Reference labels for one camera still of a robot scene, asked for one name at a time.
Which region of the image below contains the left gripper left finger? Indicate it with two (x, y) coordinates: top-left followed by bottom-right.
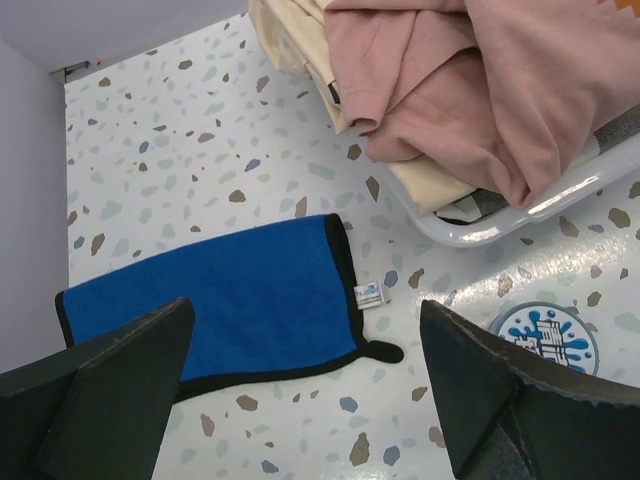
(1, 298), (195, 479)

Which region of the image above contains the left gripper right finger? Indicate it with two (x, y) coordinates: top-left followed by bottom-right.
(420, 301), (639, 479)

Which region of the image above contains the blue round tin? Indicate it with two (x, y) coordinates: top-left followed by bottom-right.
(489, 302), (600, 375)

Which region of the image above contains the white laundry basket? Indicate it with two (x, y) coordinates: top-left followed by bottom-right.
(378, 106), (639, 248)

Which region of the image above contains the pink printed t-shirt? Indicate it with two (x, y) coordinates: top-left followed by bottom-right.
(324, 1), (639, 208)

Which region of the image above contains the blue cloth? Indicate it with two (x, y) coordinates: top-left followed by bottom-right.
(55, 214), (404, 400)

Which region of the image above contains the beige cloth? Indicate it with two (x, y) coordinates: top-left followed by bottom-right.
(248, 1), (475, 216)

